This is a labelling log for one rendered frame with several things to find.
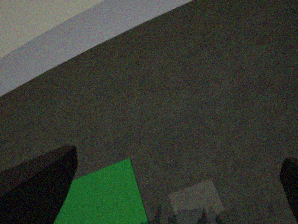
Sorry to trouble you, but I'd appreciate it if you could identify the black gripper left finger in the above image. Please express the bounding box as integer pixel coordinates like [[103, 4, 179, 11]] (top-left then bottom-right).
[[0, 145, 78, 224]]

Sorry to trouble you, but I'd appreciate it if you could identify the green circuit board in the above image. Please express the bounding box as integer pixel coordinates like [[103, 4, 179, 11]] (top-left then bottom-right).
[[53, 159, 149, 224]]

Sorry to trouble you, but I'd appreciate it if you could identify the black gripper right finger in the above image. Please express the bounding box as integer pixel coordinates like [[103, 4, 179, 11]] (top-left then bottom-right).
[[279, 157, 298, 224]]

